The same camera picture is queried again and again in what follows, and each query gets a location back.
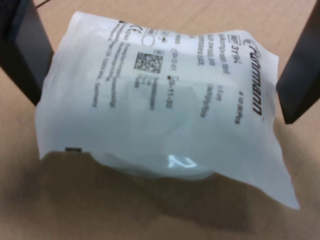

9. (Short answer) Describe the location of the brown cardboard sheet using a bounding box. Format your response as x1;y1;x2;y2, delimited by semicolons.
0;0;320;240

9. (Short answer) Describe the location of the white printed cotton packet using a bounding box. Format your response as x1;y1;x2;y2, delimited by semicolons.
34;10;301;211

